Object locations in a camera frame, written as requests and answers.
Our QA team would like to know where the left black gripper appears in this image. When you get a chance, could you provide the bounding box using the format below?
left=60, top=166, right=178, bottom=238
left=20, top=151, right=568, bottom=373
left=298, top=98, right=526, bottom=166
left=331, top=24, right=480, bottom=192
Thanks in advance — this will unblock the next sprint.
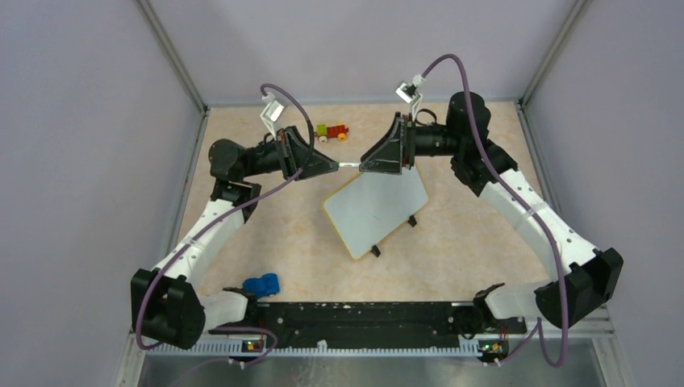
left=240, top=125, right=338, bottom=181

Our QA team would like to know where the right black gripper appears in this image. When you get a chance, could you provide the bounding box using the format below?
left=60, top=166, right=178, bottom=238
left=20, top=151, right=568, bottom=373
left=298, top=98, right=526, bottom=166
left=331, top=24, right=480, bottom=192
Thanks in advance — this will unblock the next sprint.
left=359, top=113, right=463, bottom=175

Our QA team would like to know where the green white marker pen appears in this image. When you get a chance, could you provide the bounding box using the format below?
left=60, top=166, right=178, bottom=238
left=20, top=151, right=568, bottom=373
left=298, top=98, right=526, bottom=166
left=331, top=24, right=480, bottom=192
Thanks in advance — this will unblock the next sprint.
left=338, top=162, right=361, bottom=169

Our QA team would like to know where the yellow framed whiteboard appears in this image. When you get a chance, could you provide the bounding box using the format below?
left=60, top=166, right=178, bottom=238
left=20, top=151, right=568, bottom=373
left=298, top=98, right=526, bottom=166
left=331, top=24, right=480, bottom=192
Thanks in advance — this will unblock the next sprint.
left=322, top=167, right=428, bottom=260

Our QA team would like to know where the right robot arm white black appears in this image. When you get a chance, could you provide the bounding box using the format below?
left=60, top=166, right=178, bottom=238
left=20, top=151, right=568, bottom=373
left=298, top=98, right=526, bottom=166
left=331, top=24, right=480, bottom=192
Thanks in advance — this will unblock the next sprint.
left=360, top=92, right=624, bottom=332

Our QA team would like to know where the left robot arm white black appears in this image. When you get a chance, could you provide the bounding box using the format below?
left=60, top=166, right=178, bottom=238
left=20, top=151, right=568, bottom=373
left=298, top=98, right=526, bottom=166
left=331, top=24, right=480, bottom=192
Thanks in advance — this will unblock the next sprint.
left=131, top=126, right=340, bottom=350

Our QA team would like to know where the blue toy car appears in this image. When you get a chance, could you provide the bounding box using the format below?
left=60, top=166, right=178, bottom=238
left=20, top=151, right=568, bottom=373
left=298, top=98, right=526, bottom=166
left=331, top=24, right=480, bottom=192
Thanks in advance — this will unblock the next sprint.
left=243, top=273, right=281, bottom=298

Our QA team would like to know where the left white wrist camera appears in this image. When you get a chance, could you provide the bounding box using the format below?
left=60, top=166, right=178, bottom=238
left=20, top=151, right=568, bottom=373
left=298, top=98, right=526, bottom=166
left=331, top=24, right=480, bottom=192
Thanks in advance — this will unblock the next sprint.
left=260, top=92, right=286, bottom=139

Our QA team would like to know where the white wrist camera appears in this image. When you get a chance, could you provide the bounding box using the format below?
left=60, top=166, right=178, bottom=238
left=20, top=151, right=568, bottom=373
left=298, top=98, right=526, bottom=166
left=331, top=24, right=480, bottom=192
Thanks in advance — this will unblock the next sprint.
left=260, top=92, right=286, bottom=139
left=395, top=73, right=424, bottom=121

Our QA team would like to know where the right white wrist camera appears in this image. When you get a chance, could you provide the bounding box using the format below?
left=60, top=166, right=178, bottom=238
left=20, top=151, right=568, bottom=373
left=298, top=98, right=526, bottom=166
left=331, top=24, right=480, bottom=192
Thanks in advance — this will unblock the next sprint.
left=395, top=73, right=424, bottom=121

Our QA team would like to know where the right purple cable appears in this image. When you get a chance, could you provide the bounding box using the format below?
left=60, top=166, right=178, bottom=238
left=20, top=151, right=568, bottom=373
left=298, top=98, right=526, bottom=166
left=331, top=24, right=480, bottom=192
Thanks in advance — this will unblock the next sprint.
left=420, top=53, right=569, bottom=368

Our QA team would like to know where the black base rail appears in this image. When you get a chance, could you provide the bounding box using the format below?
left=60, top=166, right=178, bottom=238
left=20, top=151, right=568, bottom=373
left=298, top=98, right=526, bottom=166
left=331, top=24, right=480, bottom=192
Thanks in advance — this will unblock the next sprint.
left=238, top=302, right=528, bottom=350

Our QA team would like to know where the white slotted cable duct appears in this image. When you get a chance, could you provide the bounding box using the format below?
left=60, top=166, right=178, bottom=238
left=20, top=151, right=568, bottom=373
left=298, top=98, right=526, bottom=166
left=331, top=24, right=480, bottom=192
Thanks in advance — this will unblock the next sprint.
left=148, top=339, right=482, bottom=357

